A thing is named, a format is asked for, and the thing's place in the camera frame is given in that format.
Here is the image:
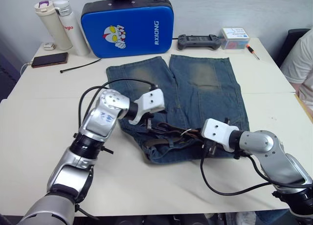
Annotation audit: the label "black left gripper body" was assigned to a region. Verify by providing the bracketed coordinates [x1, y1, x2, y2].
[140, 109, 169, 126]

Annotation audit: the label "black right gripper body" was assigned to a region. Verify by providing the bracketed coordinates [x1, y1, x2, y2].
[201, 137, 219, 158]

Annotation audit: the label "brown braided belt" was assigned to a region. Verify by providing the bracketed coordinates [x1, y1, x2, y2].
[143, 121, 204, 148]

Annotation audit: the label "blue denim shorts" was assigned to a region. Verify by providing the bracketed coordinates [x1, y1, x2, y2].
[105, 54, 250, 164]

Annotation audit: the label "black zip tie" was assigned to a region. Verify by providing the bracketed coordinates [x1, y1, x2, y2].
[59, 58, 102, 74]

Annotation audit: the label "blue cartoon hard case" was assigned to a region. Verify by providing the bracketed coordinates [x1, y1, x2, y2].
[80, 0, 175, 59]

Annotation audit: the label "grey game controller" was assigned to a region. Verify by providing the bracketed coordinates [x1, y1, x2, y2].
[177, 34, 222, 51]

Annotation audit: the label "orange black screwdriver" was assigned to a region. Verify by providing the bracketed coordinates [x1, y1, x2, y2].
[245, 45, 261, 61]

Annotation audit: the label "white bottle silver cap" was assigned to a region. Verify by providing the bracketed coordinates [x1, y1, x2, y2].
[53, 0, 91, 57]

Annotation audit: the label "clear plastic box white lid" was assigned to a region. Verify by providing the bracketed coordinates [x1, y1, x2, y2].
[219, 27, 251, 50]

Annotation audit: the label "dark smartphone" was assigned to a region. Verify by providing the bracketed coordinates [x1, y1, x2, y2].
[31, 52, 69, 69]

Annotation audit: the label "person in white shirt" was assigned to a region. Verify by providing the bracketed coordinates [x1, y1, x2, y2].
[279, 29, 313, 111]

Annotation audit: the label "black chair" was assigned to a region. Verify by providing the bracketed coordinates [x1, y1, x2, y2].
[275, 28, 312, 67]

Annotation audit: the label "beige thermos purple lid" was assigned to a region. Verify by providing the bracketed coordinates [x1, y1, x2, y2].
[34, 0, 73, 51]

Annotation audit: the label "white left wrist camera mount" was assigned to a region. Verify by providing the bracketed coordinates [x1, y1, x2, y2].
[128, 88, 166, 126]

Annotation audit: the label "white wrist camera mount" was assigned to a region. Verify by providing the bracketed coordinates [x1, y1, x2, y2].
[128, 88, 166, 126]
[200, 118, 240, 153]

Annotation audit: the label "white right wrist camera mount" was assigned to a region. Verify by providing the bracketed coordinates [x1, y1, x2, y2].
[200, 118, 240, 153]

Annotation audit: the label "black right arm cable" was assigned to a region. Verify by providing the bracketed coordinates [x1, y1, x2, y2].
[200, 146, 313, 196]

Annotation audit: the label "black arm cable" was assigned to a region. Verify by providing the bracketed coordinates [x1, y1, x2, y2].
[200, 146, 313, 196]
[78, 78, 157, 134]

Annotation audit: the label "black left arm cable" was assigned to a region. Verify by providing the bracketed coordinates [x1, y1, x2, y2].
[78, 78, 157, 134]

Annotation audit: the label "white charging cable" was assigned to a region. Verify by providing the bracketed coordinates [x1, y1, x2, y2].
[20, 60, 34, 77]

